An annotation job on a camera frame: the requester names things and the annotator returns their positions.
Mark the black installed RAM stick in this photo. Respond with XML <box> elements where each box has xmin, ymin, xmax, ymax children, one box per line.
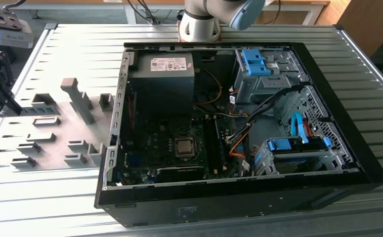
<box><xmin>214</xmin><ymin>118</ymin><xmax>228</xmax><ymax>171</ymax></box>

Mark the grey parts rack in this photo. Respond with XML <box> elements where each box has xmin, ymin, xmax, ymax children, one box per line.
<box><xmin>8</xmin><ymin>78</ymin><xmax>116</xmax><ymax>173</ymax></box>

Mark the grey power supply unit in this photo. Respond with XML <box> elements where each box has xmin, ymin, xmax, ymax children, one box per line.
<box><xmin>129</xmin><ymin>51</ymin><xmax>198</xmax><ymax>114</ymax></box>

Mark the green motherboard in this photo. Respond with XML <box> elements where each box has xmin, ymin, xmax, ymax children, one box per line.
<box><xmin>117</xmin><ymin>115</ymin><xmax>244</xmax><ymax>185</ymax></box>

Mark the silver CPU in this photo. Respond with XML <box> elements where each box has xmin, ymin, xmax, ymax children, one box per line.
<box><xmin>175</xmin><ymin>138</ymin><xmax>195</xmax><ymax>156</ymax></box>

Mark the black graphics card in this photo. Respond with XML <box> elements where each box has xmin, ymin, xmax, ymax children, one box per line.
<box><xmin>155</xmin><ymin>165</ymin><xmax>206</xmax><ymax>183</ymax></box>

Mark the blue empty drive carrier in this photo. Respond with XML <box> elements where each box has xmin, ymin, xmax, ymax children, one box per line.
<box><xmin>240</xmin><ymin>49</ymin><xmax>274</xmax><ymax>76</ymax></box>

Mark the black open PC case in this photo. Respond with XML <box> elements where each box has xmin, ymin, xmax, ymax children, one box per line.
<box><xmin>93</xmin><ymin>41</ymin><xmax>383</xmax><ymax>228</ymax></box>

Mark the grey metal drive cage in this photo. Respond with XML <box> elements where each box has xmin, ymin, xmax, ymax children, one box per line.
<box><xmin>234</xmin><ymin>48</ymin><xmax>311</xmax><ymax>104</ymax></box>

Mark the hard disk in blue carrier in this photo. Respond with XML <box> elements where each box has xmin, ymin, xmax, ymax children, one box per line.
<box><xmin>266</xmin><ymin>137</ymin><xmax>332</xmax><ymax>153</ymax></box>

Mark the white-framed wooden desk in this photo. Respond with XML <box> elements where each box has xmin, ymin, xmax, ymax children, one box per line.
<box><xmin>263</xmin><ymin>0</ymin><xmax>330</xmax><ymax>25</ymax></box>

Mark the grey metal disk bay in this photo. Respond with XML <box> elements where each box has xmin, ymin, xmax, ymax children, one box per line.
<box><xmin>254</xmin><ymin>145</ymin><xmax>343</xmax><ymax>176</ymax></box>

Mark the brown wooden cabinet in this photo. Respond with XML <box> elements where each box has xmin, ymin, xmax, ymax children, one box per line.
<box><xmin>338</xmin><ymin>0</ymin><xmax>383</xmax><ymax>58</ymax></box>

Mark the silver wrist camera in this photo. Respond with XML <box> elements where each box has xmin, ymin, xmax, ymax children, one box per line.
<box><xmin>0</xmin><ymin>9</ymin><xmax>35</xmax><ymax>49</ymax></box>

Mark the red wire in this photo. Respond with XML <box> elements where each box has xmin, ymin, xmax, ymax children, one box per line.
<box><xmin>127</xmin><ymin>92</ymin><xmax>136</xmax><ymax>129</ymax></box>

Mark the thin yellow wire loop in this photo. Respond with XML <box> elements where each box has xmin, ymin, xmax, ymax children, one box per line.
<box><xmin>194</xmin><ymin>69</ymin><xmax>223</xmax><ymax>107</ymax></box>

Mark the orange SATA wire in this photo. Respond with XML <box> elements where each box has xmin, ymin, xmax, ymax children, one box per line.
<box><xmin>228</xmin><ymin>138</ymin><xmax>244</xmax><ymax>158</ymax></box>

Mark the black cable bundle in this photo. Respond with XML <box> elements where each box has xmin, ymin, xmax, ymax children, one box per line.
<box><xmin>243</xmin><ymin>85</ymin><xmax>303</xmax><ymax>126</ymax></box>

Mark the light blue SATA wire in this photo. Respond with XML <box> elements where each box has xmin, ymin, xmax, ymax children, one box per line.
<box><xmin>291</xmin><ymin>112</ymin><xmax>310</xmax><ymax>144</ymax></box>

